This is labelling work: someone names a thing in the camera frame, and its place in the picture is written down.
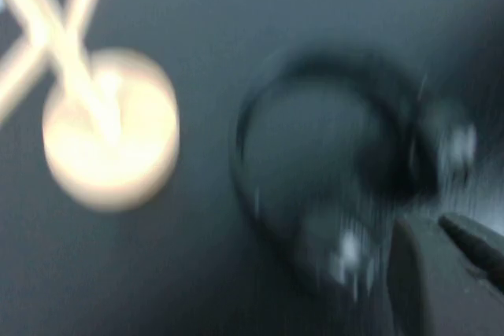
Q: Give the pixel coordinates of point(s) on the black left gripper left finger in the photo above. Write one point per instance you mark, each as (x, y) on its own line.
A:
(417, 281)

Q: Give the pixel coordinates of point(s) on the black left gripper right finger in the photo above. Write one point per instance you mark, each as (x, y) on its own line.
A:
(476, 247)

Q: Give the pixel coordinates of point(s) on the black over-ear headphones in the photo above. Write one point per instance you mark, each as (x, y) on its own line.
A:
(397, 170)

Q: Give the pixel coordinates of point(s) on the wooden tree-shaped headphone stand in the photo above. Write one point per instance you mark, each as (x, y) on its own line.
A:
(110, 147)

